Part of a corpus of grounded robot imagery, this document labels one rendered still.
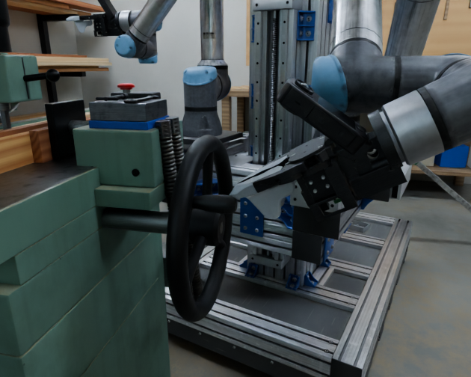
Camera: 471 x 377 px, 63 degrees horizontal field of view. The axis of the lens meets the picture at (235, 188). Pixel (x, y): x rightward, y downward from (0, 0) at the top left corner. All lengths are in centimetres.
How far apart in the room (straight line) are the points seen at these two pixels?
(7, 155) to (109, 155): 15
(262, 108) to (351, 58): 82
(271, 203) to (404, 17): 59
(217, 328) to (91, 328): 78
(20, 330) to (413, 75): 57
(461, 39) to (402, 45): 298
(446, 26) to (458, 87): 350
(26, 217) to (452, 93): 50
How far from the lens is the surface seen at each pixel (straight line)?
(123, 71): 448
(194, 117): 135
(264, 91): 133
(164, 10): 144
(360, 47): 57
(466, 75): 46
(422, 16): 96
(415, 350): 176
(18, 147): 70
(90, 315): 69
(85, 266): 65
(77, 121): 73
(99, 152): 64
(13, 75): 69
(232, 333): 140
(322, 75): 53
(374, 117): 46
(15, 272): 54
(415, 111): 45
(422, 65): 55
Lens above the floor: 105
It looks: 18 degrees down
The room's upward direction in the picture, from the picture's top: straight up
